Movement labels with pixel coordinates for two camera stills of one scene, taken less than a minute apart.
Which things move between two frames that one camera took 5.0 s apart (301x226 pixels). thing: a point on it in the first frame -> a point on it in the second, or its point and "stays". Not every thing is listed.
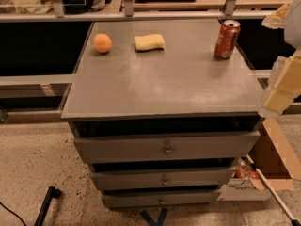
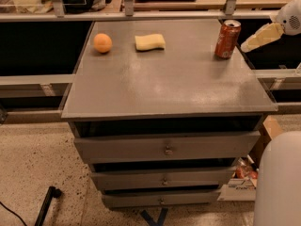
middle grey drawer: [164, 179] stays
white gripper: [293, 23] -> [290, 20]
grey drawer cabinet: [162, 128] stays
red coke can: [227, 39] stays
